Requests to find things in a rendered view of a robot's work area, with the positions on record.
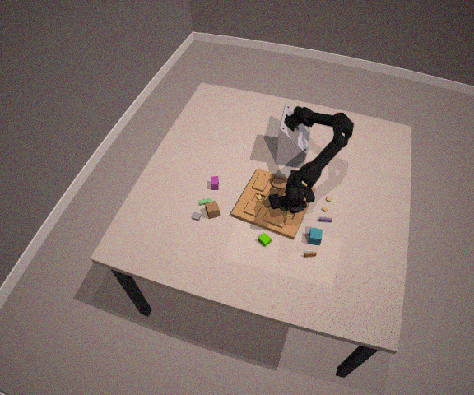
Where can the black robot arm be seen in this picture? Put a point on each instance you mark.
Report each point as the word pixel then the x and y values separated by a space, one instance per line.
pixel 310 172

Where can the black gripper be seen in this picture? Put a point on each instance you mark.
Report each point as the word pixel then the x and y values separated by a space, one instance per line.
pixel 277 202

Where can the small purple block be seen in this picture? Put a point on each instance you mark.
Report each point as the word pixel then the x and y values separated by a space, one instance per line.
pixel 214 183

